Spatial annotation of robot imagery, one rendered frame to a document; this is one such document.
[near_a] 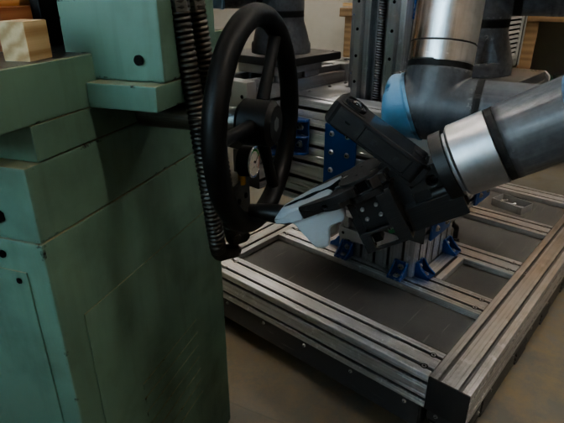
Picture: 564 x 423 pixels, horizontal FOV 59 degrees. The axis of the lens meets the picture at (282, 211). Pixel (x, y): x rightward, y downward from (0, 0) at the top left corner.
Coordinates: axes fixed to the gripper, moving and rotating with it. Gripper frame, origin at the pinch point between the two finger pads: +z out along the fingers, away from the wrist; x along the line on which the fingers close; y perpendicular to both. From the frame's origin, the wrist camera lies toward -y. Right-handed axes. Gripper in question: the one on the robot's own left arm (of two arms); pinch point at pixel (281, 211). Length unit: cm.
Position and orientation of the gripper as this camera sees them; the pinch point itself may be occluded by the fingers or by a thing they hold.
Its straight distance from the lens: 58.9
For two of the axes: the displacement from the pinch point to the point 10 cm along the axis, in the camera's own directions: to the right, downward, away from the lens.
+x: 3.2, -3.9, 8.6
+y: 4.7, 8.5, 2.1
